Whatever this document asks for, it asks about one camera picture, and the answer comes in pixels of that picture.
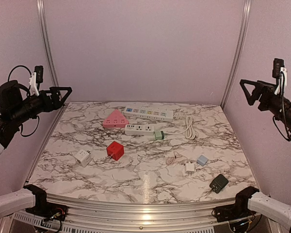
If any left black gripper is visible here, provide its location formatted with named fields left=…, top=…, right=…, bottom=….
left=9, top=86, right=71, bottom=125

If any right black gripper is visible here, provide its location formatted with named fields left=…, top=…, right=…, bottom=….
left=240, top=79, right=291, bottom=133

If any pink triangular power socket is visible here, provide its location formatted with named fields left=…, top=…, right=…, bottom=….
left=102, top=109, right=129, bottom=128

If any dark green charger plug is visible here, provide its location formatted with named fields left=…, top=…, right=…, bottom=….
left=209, top=174, right=229, bottom=194

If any white charger plug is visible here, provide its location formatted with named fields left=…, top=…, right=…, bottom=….
left=185, top=162, right=195, bottom=175

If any green plug adapter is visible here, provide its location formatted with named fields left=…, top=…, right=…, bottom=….
left=154, top=131, right=165, bottom=140

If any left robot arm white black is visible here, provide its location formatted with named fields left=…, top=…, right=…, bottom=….
left=0, top=80, right=72, bottom=219

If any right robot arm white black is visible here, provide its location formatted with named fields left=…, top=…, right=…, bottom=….
left=230, top=79, right=291, bottom=233

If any light blue charger plug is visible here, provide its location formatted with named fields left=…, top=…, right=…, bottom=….
left=197, top=155, right=208, bottom=166

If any white cube socket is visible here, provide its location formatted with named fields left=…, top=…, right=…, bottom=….
left=74, top=150, right=92, bottom=167

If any red cube socket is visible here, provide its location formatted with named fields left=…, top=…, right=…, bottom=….
left=107, top=141, right=124, bottom=161

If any long white colourful power strip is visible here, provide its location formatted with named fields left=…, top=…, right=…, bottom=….
left=123, top=106, right=174, bottom=122

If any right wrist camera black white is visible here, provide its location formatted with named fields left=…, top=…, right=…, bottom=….
left=272, top=58, right=287, bottom=95

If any right aluminium frame post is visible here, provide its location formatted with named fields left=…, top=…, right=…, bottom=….
left=220, top=0, right=253, bottom=109

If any aluminium frame post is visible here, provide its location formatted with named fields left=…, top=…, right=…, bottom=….
left=220, top=0, right=253, bottom=109
left=36, top=0, right=59, bottom=87

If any left aluminium frame post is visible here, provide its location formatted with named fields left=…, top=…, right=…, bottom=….
left=36, top=0, right=59, bottom=87

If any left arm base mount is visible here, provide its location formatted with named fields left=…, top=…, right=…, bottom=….
left=25, top=202, right=68, bottom=232

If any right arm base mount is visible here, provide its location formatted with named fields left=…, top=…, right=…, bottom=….
left=211, top=204, right=256, bottom=233

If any aluminium front rail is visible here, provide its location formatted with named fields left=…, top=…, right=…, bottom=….
left=4, top=191, right=277, bottom=233

